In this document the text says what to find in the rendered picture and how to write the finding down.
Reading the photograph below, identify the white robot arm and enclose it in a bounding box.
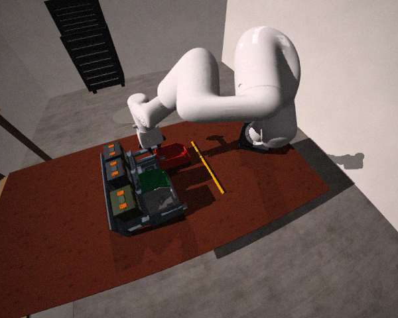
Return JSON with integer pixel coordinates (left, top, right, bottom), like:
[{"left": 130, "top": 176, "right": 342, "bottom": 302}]
[{"left": 127, "top": 26, "right": 300, "bottom": 148}]

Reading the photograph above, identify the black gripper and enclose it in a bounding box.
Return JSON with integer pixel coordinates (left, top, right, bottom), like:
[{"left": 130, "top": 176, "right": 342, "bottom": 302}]
[{"left": 137, "top": 124, "right": 166, "bottom": 155}]

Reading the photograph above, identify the grey open bin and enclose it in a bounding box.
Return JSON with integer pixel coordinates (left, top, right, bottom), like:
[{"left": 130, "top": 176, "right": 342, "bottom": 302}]
[{"left": 143, "top": 187, "right": 178, "bottom": 216}]

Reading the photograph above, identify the red bin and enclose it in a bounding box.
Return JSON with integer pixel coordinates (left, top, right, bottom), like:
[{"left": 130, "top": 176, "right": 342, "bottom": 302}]
[{"left": 155, "top": 143, "right": 190, "bottom": 170}]

